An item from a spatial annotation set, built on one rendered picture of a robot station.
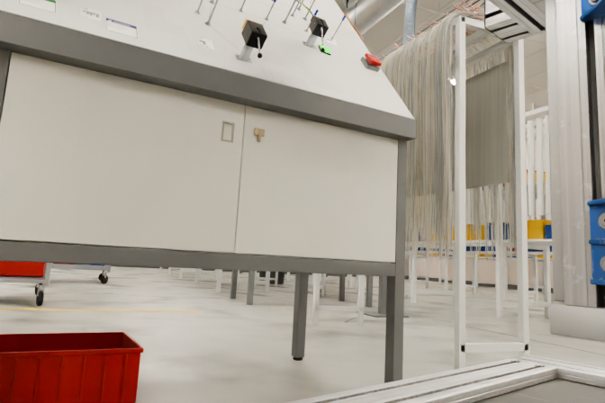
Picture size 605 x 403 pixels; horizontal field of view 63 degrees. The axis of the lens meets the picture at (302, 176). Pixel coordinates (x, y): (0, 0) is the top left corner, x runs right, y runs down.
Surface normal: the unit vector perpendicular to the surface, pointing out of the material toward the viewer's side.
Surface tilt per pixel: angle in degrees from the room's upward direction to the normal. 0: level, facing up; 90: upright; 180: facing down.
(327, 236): 90
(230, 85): 90
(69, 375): 90
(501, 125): 90
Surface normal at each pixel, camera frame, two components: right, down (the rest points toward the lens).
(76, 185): 0.53, -0.11
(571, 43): -0.73, -0.15
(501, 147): -0.92, -0.11
